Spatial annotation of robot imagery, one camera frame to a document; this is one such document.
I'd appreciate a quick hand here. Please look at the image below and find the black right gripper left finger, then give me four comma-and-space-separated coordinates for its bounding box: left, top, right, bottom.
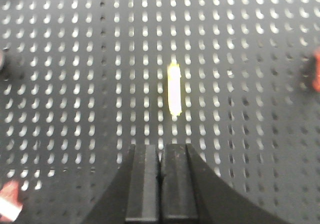
83, 145, 160, 224

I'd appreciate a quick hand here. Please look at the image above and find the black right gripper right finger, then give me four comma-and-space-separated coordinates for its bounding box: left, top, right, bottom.
160, 144, 285, 224

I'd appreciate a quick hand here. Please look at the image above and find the red white selector switch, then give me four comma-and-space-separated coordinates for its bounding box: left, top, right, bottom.
0, 181, 23, 223

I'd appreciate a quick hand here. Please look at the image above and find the black perforated pegboard panel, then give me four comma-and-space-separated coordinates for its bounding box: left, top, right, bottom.
0, 0, 320, 224

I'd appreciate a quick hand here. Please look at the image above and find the yellow toggle switch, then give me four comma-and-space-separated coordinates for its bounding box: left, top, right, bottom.
167, 63, 182, 117

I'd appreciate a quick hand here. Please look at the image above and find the red toggle switch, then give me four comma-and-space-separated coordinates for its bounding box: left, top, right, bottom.
302, 46, 320, 93

